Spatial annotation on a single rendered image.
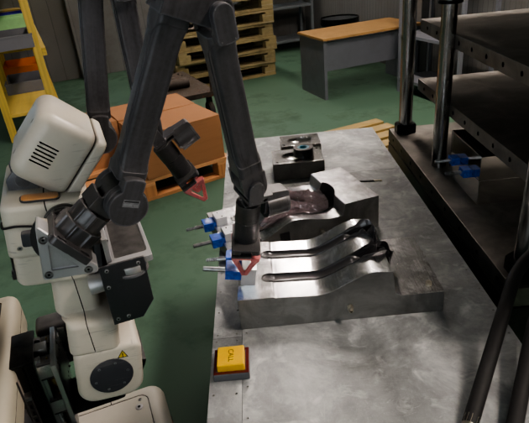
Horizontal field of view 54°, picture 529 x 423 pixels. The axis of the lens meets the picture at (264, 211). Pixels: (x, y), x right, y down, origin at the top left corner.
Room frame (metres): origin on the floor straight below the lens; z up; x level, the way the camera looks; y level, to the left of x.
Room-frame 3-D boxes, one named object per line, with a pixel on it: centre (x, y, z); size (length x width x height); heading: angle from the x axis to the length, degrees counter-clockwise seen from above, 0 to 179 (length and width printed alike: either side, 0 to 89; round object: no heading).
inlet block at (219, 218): (1.45, 0.19, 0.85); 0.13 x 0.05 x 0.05; 107
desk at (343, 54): (6.08, -1.27, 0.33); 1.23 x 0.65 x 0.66; 109
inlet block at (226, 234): (1.35, 0.16, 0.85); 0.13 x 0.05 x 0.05; 107
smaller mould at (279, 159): (1.93, -0.15, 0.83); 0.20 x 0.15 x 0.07; 89
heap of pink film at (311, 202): (1.48, -0.08, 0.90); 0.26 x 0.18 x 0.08; 107
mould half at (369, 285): (1.13, -0.16, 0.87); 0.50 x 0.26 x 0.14; 89
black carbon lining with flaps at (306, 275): (1.14, -0.15, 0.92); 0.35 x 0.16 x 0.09; 89
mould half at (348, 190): (1.48, -0.08, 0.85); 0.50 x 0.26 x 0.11; 107
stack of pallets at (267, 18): (7.25, 0.42, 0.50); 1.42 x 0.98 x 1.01; 111
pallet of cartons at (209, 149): (3.88, 1.05, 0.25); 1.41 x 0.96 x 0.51; 121
